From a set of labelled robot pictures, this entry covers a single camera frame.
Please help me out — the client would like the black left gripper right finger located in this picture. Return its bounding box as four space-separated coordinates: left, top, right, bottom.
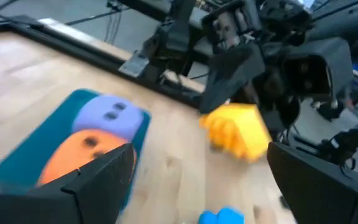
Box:
267 141 358 224

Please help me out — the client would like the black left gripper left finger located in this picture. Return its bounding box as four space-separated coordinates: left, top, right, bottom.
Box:
0 142 136 224

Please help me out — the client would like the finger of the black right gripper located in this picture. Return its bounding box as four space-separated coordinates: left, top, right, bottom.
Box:
199 43 265 114
259 95 301 138

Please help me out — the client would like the orange foam die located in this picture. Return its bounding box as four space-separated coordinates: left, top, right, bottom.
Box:
37 129 136 187

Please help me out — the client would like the purple foam die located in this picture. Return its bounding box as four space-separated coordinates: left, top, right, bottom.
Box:
72 95 145 141

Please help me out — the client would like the teal plastic bin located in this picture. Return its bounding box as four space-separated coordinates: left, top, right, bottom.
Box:
0 88 152 212

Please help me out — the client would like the large blue toy brick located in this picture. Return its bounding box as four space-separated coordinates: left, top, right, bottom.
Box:
197 207 245 224

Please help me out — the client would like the black metal table frame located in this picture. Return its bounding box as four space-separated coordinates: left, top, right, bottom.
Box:
0 0 204 108

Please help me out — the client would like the silver metal bracket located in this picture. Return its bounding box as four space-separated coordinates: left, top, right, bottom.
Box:
118 49 150 78

